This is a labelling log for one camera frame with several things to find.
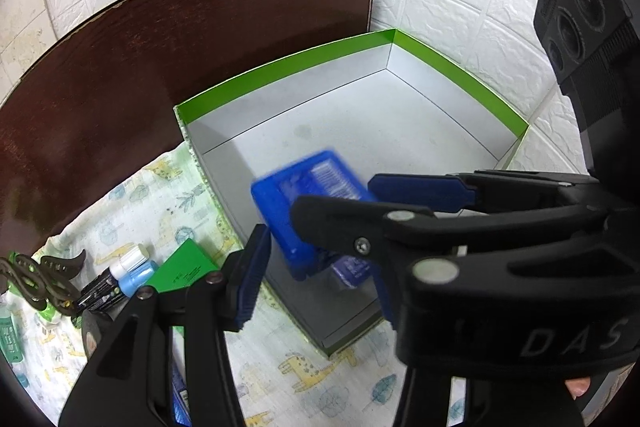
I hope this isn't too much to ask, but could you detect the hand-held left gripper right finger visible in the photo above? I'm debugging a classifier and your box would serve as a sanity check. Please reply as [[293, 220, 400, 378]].
[[375, 274, 586, 427]]

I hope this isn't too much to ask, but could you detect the small blue packet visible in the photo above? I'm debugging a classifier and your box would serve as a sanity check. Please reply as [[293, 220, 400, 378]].
[[330, 254, 375, 291]]

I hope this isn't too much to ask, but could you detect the giraffe printed cloth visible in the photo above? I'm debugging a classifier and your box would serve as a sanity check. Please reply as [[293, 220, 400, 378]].
[[0, 142, 468, 427]]

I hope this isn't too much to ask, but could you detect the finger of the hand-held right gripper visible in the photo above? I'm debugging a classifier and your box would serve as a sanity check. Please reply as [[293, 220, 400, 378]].
[[291, 196, 468, 260], [369, 171, 608, 219]]

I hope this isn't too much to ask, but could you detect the green card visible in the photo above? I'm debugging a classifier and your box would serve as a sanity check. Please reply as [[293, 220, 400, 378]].
[[145, 238, 223, 297]]

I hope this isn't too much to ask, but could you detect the black marker with white cap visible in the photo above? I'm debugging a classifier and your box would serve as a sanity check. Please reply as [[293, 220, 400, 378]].
[[75, 244, 152, 308]]

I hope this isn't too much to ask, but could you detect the dark hair claw clip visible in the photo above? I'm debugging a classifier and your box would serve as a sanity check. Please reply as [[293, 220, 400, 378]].
[[40, 249, 87, 292]]

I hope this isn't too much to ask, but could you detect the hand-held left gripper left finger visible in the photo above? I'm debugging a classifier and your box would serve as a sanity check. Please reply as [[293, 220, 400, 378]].
[[59, 223, 273, 427]]

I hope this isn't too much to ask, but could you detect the blue flat packet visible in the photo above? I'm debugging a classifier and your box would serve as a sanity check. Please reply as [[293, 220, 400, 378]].
[[170, 359, 194, 427]]

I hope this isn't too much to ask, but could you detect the person's right hand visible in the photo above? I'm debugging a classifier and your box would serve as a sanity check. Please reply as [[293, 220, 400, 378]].
[[565, 377, 594, 399]]

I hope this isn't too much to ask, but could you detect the clear bottle with green liquid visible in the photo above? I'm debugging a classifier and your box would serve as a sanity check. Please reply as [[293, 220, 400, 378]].
[[0, 312, 27, 388]]

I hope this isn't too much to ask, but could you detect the green cardboard box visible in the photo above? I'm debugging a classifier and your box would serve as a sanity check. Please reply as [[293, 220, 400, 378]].
[[172, 28, 531, 359]]

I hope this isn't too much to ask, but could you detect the black marker with blue cap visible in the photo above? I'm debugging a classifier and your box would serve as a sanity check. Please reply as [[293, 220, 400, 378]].
[[75, 259, 160, 314]]

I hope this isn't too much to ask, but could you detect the blue plastic case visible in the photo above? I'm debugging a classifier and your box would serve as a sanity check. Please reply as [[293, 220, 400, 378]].
[[250, 150, 378, 282]]

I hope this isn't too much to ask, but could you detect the dark brown wooden board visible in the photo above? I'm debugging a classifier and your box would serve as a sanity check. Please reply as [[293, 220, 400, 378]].
[[0, 0, 376, 258]]

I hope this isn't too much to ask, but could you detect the brown ornate hair clip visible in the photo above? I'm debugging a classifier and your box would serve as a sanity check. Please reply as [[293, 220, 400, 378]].
[[0, 252, 76, 314]]

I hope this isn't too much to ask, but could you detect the green round container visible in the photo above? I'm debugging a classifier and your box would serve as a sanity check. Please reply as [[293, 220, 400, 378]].
[[36, 303, 65, 327]]

